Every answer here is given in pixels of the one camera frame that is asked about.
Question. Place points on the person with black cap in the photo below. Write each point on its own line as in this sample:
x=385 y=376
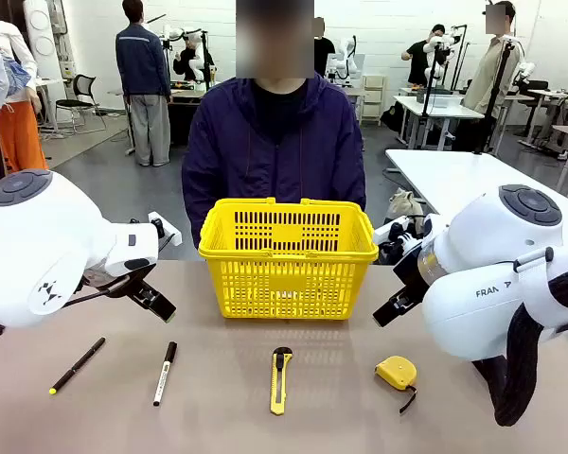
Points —
x=419 y=57

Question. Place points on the large white table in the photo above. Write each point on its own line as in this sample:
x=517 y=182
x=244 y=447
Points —
x=454 y=170

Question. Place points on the yellow tape measure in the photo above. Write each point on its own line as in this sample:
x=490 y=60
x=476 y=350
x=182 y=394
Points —
x=396 y=371

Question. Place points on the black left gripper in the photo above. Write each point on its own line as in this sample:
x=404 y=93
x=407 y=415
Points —
x=139 y=279

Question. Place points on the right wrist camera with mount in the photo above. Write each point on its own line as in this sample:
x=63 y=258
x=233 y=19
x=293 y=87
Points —
x=402 y=239

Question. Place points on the small white table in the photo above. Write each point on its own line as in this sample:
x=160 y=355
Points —
x=445 y=110

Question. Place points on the black highlighter pen yellow tip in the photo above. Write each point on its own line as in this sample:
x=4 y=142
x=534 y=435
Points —
x=78 y=365

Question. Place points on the black stand with boom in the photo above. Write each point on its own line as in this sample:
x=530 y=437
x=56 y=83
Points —
x=428 y=85

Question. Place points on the black camera tripod pole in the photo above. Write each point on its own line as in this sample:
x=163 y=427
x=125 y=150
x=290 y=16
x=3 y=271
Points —
x=494 y=94

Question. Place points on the white marker black cap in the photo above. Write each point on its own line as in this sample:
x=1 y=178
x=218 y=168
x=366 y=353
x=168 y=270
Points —
x=165 y=373

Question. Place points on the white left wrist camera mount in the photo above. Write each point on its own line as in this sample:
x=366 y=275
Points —
x=168 y=234

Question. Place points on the man in blue jacket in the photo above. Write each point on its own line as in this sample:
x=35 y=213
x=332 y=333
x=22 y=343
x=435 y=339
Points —
x=142 y=61

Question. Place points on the black mesh office chair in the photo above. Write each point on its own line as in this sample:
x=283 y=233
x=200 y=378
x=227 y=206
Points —
x=83 y=87

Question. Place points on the beige cloth bag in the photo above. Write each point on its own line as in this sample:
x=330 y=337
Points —
x=404 y=203

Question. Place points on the person in orange trousers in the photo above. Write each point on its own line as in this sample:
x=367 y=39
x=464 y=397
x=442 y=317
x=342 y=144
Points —
x=21 y=132

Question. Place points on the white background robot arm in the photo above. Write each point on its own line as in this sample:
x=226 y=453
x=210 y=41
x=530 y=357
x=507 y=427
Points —
x=343 y=57

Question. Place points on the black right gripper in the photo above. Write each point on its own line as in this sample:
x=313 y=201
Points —
x=414 y=276

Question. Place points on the white standing air conditioner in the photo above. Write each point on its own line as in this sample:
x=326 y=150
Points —
x=40 y=28

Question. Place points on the person in black t-shirt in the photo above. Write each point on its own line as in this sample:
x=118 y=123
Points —
x=323 y=52

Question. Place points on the yellow plastic shopping basket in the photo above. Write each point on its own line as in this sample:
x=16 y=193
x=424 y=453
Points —
x=289 y=295

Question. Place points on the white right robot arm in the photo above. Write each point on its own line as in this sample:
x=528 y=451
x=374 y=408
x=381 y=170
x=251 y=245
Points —
x=483 y=246

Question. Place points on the white drawer cabinet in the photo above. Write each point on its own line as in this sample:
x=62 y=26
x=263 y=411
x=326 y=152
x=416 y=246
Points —
x=374 y=99

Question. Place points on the yellow utility knife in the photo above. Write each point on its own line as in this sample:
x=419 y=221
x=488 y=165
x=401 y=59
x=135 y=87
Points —
x=280 y=383

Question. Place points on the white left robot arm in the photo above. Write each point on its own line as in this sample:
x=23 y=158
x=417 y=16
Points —
x=38 y=236

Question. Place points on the person in beige coat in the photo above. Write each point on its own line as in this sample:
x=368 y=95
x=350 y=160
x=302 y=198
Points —
x=487 y=80

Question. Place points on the person in dark hooded jacket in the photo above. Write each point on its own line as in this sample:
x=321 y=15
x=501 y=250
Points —
x=274 y=165

